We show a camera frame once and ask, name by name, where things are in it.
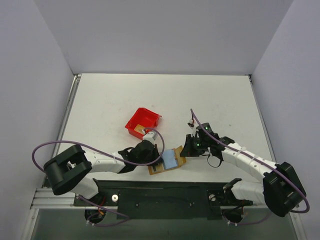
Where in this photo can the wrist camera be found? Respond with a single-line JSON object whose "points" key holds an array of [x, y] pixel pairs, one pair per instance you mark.
{"points": [[192, 124], [151, 136]]}

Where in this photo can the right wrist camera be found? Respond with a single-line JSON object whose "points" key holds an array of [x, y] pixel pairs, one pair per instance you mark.
{"points": [[192, 124]]}

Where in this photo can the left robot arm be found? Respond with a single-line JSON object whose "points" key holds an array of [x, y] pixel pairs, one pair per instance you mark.
{"points": [[67, 172]]}

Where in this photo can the aluminium frame rail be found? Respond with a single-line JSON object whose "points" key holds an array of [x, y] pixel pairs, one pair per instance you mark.
{"points": [[44, 198]]}

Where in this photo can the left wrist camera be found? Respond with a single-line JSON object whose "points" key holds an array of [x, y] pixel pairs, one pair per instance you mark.
{"points": [[151, 136]]}

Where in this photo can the red plastic bin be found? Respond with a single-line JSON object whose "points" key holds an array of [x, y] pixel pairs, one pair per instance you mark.
{"points": [[145, 118]]}

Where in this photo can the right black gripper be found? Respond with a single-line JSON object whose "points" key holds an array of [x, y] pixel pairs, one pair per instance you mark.
{"points": [[189, 146]]}

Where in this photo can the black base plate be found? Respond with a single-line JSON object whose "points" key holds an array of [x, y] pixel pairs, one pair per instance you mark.
{"points": [[165, 200]]}

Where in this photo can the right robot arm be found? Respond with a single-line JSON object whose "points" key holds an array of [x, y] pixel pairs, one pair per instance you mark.
{"points": [[277, 185]]}

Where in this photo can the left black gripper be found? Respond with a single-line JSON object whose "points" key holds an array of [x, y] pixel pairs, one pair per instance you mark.
{"points": [[157, 155]]}

